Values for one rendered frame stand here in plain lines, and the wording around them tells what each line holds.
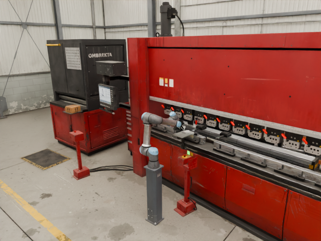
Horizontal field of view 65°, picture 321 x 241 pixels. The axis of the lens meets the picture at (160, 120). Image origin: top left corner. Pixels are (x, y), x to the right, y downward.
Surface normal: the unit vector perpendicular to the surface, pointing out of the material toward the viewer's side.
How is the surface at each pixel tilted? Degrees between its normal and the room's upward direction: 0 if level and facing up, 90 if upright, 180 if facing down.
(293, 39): 90
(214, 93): 90
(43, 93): 90
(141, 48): 90
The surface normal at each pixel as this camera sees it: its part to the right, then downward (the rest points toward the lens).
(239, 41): -0.73, 0.21
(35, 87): 0.77, 0.18
